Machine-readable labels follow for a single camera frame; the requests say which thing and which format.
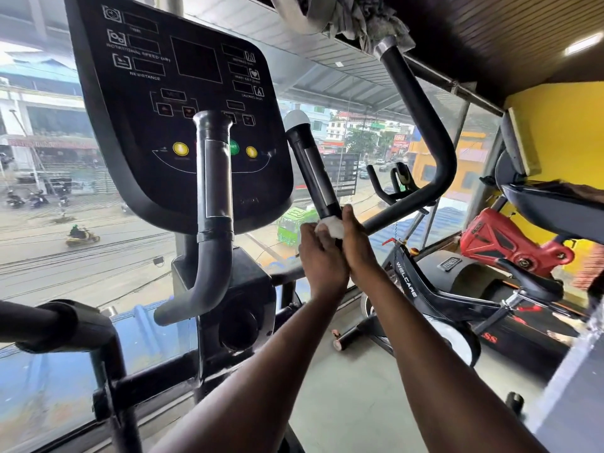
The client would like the person's right hand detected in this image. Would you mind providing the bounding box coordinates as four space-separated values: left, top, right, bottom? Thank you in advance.
340 204 381 289

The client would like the person's left hand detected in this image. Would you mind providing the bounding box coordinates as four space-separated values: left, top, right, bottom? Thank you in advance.
299 222 351 300

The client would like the white cleaning cloth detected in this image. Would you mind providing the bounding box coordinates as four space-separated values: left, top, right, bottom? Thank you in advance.
315 217 346 240

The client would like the black straight sensor handle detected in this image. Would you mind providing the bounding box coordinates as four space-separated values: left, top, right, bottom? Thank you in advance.
282 110 346 223

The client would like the person's right forearm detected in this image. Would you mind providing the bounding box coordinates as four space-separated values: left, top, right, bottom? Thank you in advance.
354 273 550 453

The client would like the person's left forearm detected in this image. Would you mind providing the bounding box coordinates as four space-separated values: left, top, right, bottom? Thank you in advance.
150 287 352 453

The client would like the green bus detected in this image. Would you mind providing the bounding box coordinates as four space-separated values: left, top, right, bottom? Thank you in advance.
277 207 320 246

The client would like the dark street sign board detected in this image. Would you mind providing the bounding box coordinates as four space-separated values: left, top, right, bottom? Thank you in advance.
323 153 361 198

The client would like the black spin bike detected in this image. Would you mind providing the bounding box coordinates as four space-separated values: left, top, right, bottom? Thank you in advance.
332 161 577 369

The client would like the red plastic machine cover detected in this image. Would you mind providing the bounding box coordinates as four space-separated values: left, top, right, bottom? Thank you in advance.
460 207 576 279

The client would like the grey rag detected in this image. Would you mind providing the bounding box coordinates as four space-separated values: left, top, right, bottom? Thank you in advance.
323 0 416 53

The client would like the black elliptical console panel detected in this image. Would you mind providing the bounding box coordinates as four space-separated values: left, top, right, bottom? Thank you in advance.
64 0 294 235

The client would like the scooter with rider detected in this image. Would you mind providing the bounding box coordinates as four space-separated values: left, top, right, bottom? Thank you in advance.
65 225 101 247

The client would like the ceiling light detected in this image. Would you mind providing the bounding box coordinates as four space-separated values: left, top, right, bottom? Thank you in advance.
564 33 604 56

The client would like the black elliptical machine frame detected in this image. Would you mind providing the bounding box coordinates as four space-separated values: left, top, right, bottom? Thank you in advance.
92 231 312 453

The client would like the black bent sensor handle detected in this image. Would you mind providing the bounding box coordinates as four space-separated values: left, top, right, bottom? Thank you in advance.
154 110 236 327

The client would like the black swing arm handlebar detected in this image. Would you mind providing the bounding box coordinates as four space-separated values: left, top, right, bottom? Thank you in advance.
0 299 144 453
362 35 458 236

